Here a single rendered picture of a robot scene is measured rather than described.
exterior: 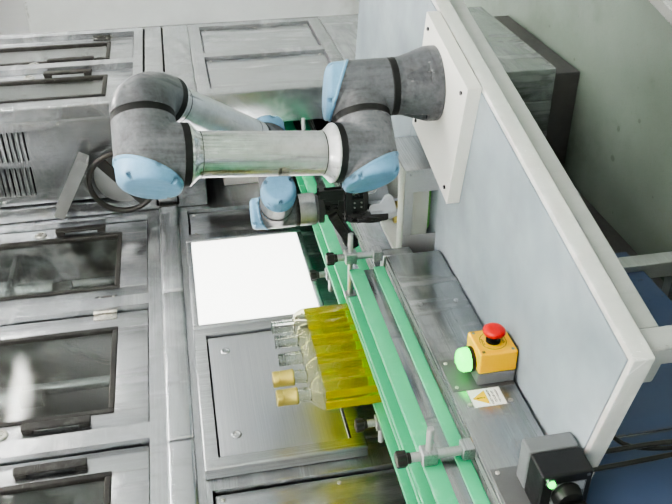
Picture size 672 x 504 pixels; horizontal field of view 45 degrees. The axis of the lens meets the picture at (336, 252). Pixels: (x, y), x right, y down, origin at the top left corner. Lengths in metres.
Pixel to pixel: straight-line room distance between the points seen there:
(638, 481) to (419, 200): 0.76
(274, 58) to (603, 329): 1.86
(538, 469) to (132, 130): 0.86
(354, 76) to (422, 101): 0.14
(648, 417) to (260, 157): 0.82
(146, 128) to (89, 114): 1.07
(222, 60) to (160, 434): 1.39
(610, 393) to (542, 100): 1.71
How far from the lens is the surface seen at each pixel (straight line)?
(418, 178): 1.79
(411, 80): 1.63
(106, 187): 2.62
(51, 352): 2.17
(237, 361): 1.96
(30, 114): 2.54
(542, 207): 1.31
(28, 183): 2.67
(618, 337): 1.15
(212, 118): 1.64
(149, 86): 1.50
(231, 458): 1.73
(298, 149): 1.52
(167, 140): 1.45
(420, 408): 1.46
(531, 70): 2.73
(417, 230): 1.86
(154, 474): 1.77
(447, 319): 1.63
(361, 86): 1.60
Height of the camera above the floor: 1.28
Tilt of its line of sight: 9 degrees down
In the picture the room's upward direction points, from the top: 96 degrees counter-clockwise
